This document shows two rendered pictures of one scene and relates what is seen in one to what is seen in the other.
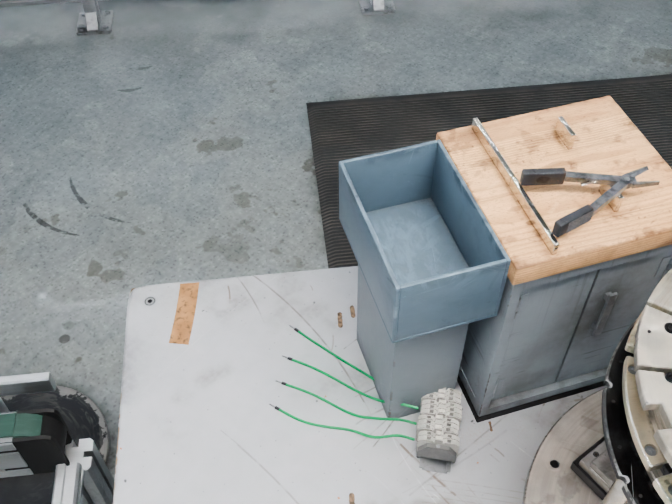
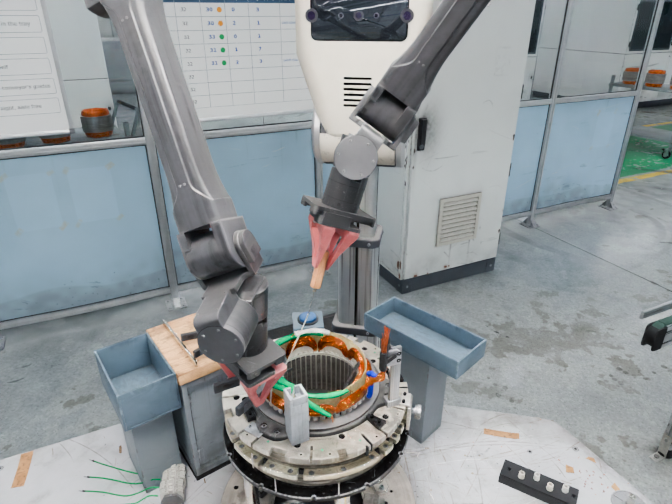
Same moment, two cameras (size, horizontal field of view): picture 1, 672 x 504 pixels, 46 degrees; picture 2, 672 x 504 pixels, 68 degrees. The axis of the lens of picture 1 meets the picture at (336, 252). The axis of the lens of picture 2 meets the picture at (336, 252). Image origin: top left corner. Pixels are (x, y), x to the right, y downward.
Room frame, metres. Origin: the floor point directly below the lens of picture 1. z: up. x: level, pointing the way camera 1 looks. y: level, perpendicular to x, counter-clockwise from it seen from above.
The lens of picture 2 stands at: (-0.36, -0.18, 1.68)
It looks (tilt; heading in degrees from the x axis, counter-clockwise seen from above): 26 degrees down; 340
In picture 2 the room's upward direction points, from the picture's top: straight up
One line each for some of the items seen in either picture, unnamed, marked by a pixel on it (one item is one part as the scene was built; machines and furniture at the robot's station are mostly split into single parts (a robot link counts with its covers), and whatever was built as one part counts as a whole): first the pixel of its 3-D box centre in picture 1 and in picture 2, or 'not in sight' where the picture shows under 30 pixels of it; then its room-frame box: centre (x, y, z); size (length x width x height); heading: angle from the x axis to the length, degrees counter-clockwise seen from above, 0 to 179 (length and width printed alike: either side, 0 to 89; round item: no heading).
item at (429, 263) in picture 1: (410, 299); (145, 416); (0.51, -0.08, 0.92); 0.17 x 0.11 x 0.28; 17
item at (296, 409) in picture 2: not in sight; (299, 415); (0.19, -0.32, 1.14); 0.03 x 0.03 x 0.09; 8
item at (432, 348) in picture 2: not in sight; (418, 377); (0.43, -0.67, 0.92); 0.25 x 0.11 x 0.28; 25
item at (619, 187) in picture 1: (609, 195); not in sight; (0.50, -0.25, 1.09); 0.06 x 0.01 x 0.01; 131
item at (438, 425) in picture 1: (439, 422); (173, 484); (0.43, -0.11, 0.80); 0.10 x 0.05 x 0.04; 170
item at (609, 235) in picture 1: (565, 182); (208, 338); (0.55, -0.23, 1.05); 0.20 x 0.19 x 0.02; 107
